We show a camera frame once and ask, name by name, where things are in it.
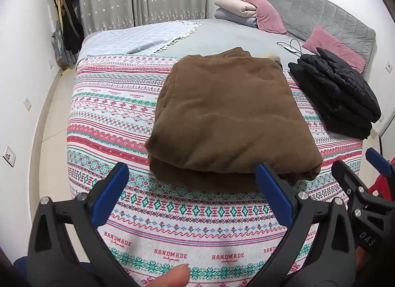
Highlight brown coat with fur collar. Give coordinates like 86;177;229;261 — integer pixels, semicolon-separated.
145;47;323;193

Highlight hanging dark clothes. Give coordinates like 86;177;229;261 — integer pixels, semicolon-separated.
52;0;84;70

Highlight person right hand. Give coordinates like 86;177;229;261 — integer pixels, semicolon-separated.
355;247;370;271

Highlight person left hand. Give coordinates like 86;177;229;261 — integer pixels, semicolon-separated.
147;264;190;287

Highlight folded black puffer jacket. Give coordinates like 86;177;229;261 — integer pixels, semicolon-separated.
288;47;382;140

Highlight patterned knit bedspread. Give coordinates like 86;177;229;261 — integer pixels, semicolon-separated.
65;53;364;287

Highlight pink pillow near headboard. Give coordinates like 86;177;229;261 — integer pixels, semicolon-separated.
302;25;366;74

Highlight grey padded headboard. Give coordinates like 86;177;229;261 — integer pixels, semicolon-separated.
267;0;375;74

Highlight pink pillow upright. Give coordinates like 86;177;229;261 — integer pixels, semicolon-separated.
243;0;287;35

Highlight grey folded pillow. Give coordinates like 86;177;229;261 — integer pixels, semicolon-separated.
214;8;258;28

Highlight beige folded pillow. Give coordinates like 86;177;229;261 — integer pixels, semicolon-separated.
214;0;257;18

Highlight light blue fringed blanket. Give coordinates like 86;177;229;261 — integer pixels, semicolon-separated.
78;20;201;61

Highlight white wall socket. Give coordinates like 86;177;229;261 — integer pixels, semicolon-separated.
3;145;16;167

